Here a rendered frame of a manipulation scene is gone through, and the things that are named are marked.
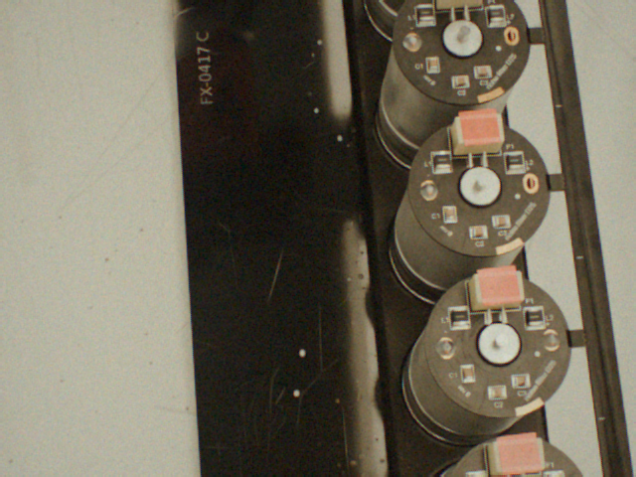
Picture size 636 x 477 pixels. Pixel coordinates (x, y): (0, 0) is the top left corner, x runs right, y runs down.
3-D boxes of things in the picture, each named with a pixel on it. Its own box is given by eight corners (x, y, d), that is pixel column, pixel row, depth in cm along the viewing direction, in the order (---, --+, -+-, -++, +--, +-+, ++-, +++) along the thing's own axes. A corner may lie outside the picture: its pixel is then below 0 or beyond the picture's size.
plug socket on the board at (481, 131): (454, 170, 23) (460, 157, 23) (449, 124, 24) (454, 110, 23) (500, 167, 23) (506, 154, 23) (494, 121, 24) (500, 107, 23)
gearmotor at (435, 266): (391, 319, 28) (417, 257, 23) (380, 206, 28) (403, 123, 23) (507, 310, 28) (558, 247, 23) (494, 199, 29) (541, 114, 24)
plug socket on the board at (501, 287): (472, 326, 23) (478, 318, 22) (467, 277, 23) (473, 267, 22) (519, 322, 23) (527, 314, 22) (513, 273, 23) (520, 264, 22)
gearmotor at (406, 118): (379, 191, 28) (401, 104, 24) (368, 83, 29) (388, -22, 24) (492, 183, 29) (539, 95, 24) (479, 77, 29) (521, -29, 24)
